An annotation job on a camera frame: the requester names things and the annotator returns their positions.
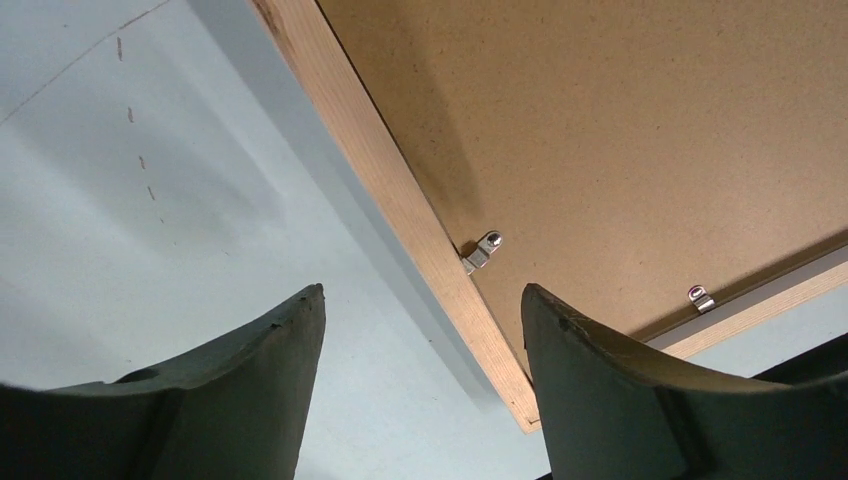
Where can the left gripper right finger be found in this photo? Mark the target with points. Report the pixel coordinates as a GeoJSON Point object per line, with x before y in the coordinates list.
{"type": "Point", "coordinates": [612, 407]}

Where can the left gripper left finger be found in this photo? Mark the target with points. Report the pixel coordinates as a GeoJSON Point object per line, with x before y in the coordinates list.
{"type": "Point", "coordinates": [234, 407]}

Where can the wooden picture frame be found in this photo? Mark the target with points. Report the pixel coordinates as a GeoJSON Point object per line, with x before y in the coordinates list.
{"type": "Point", "coordinates": [397, 199]}

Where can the silver frame turn clip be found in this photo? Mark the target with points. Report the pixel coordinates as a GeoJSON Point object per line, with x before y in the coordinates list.
{"type": "Point", "coordinates": [475, 256]}

